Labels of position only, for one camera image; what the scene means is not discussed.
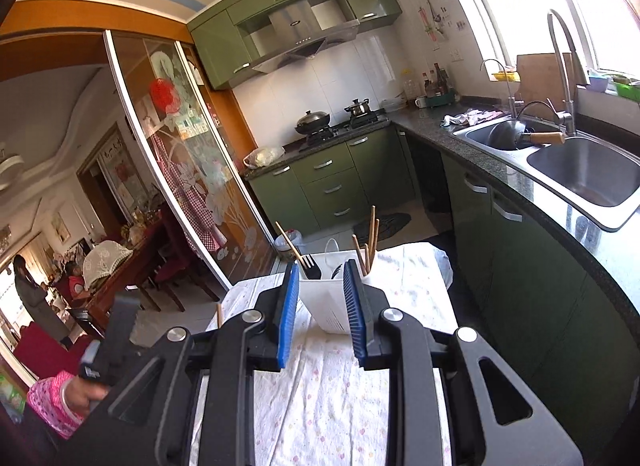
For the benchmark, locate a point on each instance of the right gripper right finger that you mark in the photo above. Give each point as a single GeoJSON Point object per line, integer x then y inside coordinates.
{"type": "Point", "coordinates": [353, 295]}

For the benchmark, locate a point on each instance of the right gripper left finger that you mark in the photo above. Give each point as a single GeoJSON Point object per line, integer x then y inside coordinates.
{"type": "Point", "coordinates": [286, 312]}

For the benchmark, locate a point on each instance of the dark wooden chopstick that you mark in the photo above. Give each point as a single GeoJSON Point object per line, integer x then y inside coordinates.
{"type": "Point", "coordinates": [367, 258]}

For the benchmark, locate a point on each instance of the pink floral sleeve forearm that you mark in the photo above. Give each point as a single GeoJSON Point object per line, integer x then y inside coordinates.
{"type": "Point", "coordinates": [55, 400]}

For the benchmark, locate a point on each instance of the person's left hand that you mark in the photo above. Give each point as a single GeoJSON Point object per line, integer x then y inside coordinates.
{"type": "Point", "coordinates": [80, 395]}

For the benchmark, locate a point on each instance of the wooden chopstick under spoon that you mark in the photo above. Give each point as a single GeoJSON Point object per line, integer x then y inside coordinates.
{"type": "Point", "coordinates": [360, 256]}

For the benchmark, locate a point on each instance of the white plastic utensil holder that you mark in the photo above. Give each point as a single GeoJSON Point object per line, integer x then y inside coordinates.
{"type": "Point", "coordinates": [324, 300]}

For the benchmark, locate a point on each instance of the black plastic fork right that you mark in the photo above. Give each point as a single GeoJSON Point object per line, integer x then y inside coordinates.
{"type": "Point", "coordinates": [337, 271]}

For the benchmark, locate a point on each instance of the black plastic fork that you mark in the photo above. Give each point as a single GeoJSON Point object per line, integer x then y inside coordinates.
{"type": "Point", "coordinates": [310, 267]}
{"type": "Point", "coordinates": [337, 271]}

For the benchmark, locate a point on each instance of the black plastic fork left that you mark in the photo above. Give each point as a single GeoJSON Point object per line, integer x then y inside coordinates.
{"type": "Point", "coordinates": [310, 267]}

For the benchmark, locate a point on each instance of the wooden dining table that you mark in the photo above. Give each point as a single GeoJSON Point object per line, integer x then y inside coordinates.
{"type": "Point", "coordinates": [133, 269]}

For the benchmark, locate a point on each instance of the white spoon in holder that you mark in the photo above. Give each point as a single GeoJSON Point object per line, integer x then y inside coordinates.
{"type": "Point", "coordinates": [332, 252]}

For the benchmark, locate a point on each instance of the wooden chopstick middle pair thin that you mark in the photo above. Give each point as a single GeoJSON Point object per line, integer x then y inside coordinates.
{"type": "Point", "coordinates": [374, 240]}

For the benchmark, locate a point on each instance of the seated child in red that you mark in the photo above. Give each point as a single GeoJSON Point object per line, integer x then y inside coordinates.
{"type": "Point", "coordinates": [76, 281]}

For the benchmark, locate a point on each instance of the dark floor mat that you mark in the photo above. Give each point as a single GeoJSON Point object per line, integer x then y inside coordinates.
{"type": "Point", "coordinates": [390, 225]}

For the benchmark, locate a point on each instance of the wooden chopstick middle pair thick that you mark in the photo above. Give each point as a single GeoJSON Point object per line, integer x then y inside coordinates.
{"type": "Point", "coordinates": [371, 224]}

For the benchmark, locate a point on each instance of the standing person in grey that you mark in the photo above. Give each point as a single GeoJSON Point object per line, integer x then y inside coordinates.
{"type": "Point", "coordinates": [35, 302]}

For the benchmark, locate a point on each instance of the white lace food cover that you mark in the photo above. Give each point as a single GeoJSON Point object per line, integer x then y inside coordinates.
{"type": "Point", "coordinates": [102, 261]}

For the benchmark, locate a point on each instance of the red checkered apron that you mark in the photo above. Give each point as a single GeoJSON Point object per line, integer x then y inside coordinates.
{"type": "Point", "coordinates": [182, 179]}

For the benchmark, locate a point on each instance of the floral white tablecloth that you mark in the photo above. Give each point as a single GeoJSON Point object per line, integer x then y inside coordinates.
{"type": "Point", "coordinates": [323, 409]}

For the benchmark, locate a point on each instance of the dark wooden chair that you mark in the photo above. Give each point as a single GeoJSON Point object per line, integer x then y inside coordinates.
{"type": "Point", "coordinates": [178, 261]}

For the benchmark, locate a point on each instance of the white plastic bag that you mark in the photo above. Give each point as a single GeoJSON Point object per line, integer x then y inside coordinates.
{"type": "Point", "coordinates": [263, 157]}

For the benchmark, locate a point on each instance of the gas stove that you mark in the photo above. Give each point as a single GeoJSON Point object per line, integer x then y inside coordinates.
{"type": "Point", "coordinates": [348, 126]}

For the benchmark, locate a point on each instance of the black wok with lid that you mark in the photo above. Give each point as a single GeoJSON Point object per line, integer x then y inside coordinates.
{"type": "Point", "coordinates": [312, 121]}

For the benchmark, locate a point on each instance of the steel pot on stove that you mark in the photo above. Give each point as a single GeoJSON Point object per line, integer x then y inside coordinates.
{"type": "Point", "coordinates": [358, 108]}

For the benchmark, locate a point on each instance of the glass sliding door with flowers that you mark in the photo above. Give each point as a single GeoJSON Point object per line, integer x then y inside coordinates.
{"type": "Point", "coordinates": [162, 93]}

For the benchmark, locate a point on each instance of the green lower cabinets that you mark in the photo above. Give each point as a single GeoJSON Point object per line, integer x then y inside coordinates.
{"type": "Point", "coordinates": [538, 308]}

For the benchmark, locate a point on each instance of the green cabinets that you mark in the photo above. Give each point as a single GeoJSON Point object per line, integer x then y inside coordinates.
{"type": "Point", "coordinates": [538, 308]}
{"type": "Point", "coordinates": [237, 39]}

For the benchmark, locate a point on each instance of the crumpled dish rag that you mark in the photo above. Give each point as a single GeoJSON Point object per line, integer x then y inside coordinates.
{"type": "Point", "coordinates": [470, 118]}

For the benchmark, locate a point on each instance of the condiment bottles rack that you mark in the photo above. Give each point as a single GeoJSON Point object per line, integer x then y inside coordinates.
{"type": "Point", "coordinates": [438, 91]}

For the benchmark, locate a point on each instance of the green upper cabinets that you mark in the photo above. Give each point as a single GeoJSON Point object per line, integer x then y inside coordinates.
{"type": "Point", "coordinates": [237, 39]}

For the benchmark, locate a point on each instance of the steel range hood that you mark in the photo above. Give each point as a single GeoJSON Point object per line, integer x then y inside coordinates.
{"type": "Point", "coordinates": [299, 30]}

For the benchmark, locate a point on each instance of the dark granite countertop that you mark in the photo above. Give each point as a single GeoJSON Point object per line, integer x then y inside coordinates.
{"type": "Point", "coordinates": [610, 259]}

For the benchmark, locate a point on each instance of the stainless double sink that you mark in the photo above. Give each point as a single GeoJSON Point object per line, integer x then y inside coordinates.
{"type": "Point", "coordinates": [598, 178]}

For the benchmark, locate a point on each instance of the tall steel faucet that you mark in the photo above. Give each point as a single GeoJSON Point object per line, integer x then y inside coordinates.
{"type": "Point", "coordinates": [568, 114]}

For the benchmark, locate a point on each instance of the wooden cutting board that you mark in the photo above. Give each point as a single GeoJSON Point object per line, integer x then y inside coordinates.
{"type": "Point", "coordinates": [540, 79]}

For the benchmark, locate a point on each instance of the black pan wooden handle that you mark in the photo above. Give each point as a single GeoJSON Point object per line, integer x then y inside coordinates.
{"type": "Point", "coordinates": [512, 135]}

